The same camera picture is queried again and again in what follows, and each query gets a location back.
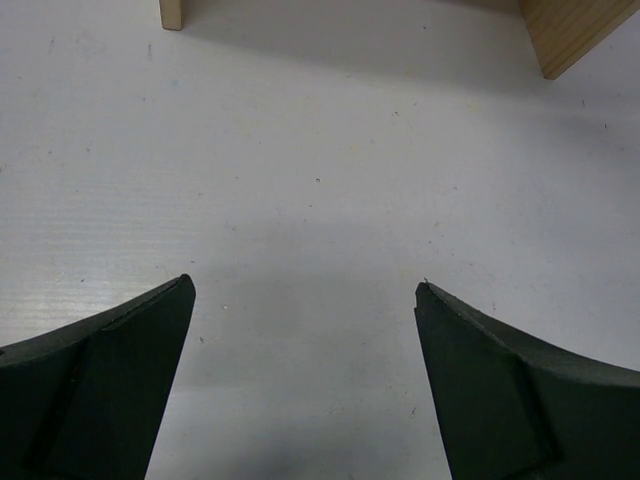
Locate wooden two-tier shelf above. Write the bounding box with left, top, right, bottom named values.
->
left=158, top=1, right=639, bottom=81

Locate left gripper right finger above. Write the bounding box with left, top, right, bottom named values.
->
left=415, top=282, right=639, bottom=479

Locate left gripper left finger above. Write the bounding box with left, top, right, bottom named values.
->
left=1, top=274, right=196, bottom=479

